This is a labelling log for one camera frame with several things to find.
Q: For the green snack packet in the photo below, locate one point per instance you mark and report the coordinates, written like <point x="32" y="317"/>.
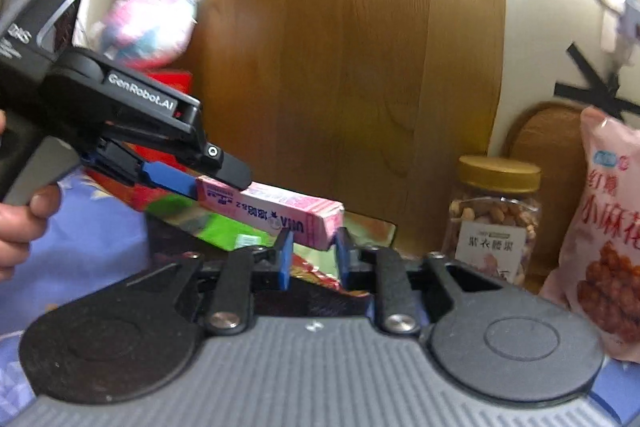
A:
<point x="215" y="229"/>

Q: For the black and white wall decoration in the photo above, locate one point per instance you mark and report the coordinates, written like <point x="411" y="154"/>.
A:
<point x="595" y="92"/>

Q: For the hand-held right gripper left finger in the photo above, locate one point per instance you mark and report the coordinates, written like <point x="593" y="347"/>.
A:
<point x="285" y="259"/>

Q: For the printed blue cloth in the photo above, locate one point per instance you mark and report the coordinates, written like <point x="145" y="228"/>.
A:
<point x="100" y="247"/>

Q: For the large pink snack bag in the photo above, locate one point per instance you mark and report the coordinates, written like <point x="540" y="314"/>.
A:
<point x="610" y="232"/>

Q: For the person's left hand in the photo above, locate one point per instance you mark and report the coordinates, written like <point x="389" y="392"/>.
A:
<point x="25" y="232"/>

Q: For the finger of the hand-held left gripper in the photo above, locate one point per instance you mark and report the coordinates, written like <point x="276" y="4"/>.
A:
<point x="167" y="179"/>
<point x="225" y="169"/>

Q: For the red gift bag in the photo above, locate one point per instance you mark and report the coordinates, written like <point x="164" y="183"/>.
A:
<point x="170" y="82"/>

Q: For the red snack packet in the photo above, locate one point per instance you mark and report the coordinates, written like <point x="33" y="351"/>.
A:
<point x="315" y="274"/>

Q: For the pink and white plush toy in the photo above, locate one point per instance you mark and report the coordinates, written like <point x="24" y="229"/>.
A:
<point x="150" y="22"/>

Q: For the large wooden board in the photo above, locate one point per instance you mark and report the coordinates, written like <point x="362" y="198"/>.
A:
<point x="325" y="57"/>

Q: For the pink drink carton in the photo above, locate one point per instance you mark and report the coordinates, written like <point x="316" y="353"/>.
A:
<point x="280" y="212"/>

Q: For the nut jar with gold lid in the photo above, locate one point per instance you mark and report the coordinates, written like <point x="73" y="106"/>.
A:
<point x="492" y="217"/>

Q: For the black basket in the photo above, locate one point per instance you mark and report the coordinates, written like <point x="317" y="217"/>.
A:
<point x="170" y="243"/>

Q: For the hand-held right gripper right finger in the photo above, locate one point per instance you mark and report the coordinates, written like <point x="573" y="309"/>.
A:
<point x="345" y="262"/>

